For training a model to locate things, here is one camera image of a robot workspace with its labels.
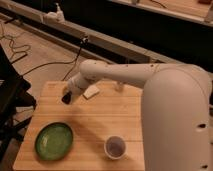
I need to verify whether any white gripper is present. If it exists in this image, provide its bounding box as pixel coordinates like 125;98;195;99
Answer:
63;73;88;96

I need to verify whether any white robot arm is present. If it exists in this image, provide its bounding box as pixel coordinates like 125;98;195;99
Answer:
62;60;213;171

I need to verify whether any green ceramic plate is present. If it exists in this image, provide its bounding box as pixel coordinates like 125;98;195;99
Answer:
34;122;74;161

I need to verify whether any white ceramic cup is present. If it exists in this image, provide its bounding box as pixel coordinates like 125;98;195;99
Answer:
104;136;126;160

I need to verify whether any white sponge block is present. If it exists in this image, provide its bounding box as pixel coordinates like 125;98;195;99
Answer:
83;85;100;99

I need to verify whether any small clear bottle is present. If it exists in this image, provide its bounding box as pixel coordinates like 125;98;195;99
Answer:
115;82;124;92

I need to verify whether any black floor cable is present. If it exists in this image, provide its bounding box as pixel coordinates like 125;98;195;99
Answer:
20;35;90;77

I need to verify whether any black chair frame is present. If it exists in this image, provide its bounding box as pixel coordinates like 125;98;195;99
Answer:
0;45;36;162

